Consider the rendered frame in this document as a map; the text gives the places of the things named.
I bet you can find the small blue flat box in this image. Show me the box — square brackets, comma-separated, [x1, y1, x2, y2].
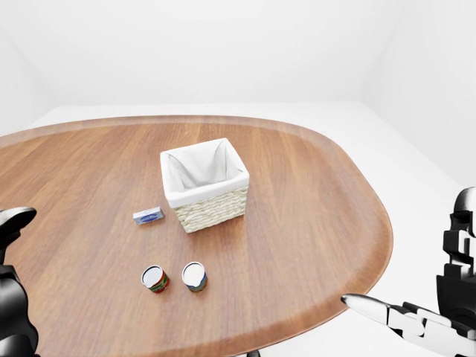
[132, 205, 165, 226]

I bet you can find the woven basket with white liner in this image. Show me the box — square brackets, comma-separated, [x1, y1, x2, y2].
[159, 137, 250, 234]

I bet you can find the red tin with green print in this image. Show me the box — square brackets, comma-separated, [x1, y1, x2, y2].
[140, 264, 170, 295]

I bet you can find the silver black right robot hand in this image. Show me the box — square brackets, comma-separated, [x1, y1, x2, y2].
[340, 187, 476, 357]

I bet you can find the blue and yellow tin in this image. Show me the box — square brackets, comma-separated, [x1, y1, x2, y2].
[181, 261, 209, 293]

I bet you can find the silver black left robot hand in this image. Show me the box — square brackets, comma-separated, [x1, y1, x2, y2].
[0, 207, 40, 357]

